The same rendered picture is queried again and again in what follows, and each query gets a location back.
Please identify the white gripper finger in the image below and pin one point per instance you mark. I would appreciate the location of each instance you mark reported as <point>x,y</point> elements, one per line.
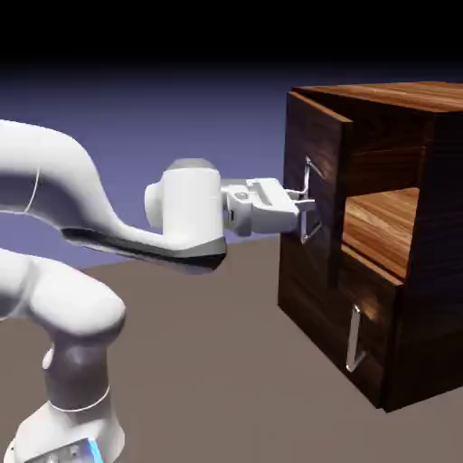
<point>306,205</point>
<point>293,194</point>

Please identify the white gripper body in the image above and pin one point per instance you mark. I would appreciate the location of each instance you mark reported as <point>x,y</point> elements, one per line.
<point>272,208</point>

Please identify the dark wood cabinet door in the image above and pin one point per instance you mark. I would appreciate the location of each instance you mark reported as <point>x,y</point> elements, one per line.
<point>372,300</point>
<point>318,144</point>

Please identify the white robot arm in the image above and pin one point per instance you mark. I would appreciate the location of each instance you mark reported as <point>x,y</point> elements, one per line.
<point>72,188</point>

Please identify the dark wood cabinet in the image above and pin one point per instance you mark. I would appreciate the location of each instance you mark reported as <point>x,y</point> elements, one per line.
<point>398,238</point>

